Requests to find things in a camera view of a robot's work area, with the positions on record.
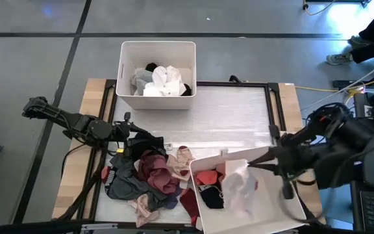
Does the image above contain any white cable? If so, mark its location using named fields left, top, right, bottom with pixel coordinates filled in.
left=303, top=55, right=374, bottom=111

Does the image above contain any wooden side board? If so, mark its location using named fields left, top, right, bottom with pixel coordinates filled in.
left=51, top=77, right=107, bottom=220
left=277, top=83, right=327, bottom=226

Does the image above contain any white perforated plastic basket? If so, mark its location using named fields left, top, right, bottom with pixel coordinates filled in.
left=188, top=145, right=308, bottom=234
left=115, top=40, right=197, bottom=111

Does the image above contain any blue purple sock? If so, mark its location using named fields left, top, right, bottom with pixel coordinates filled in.
left=163, top=191, right=180, bottom=210

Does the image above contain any light pink garment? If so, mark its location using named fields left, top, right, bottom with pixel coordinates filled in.
left=127, top=193, right=161, bottom=228

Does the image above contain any yellow cable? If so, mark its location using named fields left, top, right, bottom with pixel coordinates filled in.
left=293, top=73, right=374, bottom=95

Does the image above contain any person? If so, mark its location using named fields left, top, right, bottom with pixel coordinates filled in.
left=325, top=6, right=374, bottom=66

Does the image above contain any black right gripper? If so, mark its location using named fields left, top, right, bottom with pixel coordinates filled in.
left=247, top=125, right=312, bottom=200

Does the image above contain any black stand base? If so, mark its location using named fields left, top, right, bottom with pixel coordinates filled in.
left=302, top=0, right=371, bottom=9

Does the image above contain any dark red sock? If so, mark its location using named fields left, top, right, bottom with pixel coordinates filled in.
left=179, top=187, right=203, bottom=226

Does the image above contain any beige garment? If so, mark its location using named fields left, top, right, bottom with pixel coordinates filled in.
left=166, top=154, right=193, bottom=190

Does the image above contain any black cable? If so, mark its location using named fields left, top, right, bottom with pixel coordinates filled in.
left=60, top=142, right=94, bottom=180

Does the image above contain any black stand leg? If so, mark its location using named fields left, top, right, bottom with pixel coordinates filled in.
left=56, top=164, right=107, bottom=222

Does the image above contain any black table frame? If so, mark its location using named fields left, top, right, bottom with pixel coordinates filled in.
left=76, top=79, right=306, bottom=228

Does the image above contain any white sock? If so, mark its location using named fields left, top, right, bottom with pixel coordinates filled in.
left=142, top=79, right=181, bottom=98

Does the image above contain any salmon pink garment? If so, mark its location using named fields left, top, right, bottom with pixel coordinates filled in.
left=221, top=158, right=260, bottom=219

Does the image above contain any pile of mixed clothes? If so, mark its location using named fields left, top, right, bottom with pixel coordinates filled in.
left=101, top=152, right=177, bottom=211

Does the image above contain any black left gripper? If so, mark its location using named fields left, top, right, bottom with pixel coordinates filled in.
left=110, top=112, right=150, bottom=157

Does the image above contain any black floor bar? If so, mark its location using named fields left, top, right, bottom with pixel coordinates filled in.
left=332, top=79, right=374, bottom=90

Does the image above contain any silver metal bracket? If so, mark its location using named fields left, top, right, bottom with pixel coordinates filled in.
left=81, top=222, right=119, bottom=233

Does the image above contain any striped beige sock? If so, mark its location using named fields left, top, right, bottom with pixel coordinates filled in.
left=176, top=145, right=195, bottom=170

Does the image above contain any grey garment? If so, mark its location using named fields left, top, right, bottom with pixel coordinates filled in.
left=129, top=68, right=155, bottom=96

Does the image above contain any orange floor cable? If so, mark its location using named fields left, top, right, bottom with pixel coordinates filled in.
left=302, top=0, right=337, bottom=16

